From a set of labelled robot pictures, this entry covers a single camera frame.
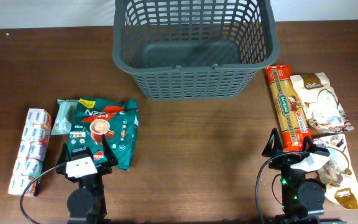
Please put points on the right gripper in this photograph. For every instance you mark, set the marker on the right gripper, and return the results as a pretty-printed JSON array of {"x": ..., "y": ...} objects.
[{"x": 283, "y": 162}]

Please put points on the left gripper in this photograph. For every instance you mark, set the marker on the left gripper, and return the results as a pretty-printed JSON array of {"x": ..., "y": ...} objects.
[{"x": 103, "y": 168}]

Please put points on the green Nescafe coffee bag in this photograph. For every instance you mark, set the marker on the green Nescafe coffee bag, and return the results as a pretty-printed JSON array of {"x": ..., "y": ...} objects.
[{"x": 95, "y": 119}]

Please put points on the beige snack bag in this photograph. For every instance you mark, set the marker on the beige snack bag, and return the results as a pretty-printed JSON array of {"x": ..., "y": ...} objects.
[
  {"x": 337, "y": 174},
  {"x": 320, "y": 103}
]

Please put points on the pale green clear packet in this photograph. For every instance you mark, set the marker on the pale green clear packet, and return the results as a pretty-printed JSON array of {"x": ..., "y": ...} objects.
[{"x": 64, "y": 118}]

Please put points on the Kleenex tissue multipack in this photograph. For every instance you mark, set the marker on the Kleenex tissue multipack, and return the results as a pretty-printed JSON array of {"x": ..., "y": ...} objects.
[{"x": 31, "y": 154}]

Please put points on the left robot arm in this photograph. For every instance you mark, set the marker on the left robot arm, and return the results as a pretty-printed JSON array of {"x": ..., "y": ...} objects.
[{"x": 87, "y": 203}]

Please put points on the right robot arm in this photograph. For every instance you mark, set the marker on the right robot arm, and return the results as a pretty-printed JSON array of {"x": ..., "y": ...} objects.
[{"x": 302, "y": 198}]

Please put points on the red San Remo spaghetti pack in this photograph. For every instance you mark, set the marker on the red San Remo spaghetti pack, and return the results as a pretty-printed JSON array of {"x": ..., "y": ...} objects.
[{"x": 290, "y": 114}]

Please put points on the grey plastic basket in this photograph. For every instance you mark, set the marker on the grey plastic basket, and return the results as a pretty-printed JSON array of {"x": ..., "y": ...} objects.
[{"x": 193, "y": 49}]

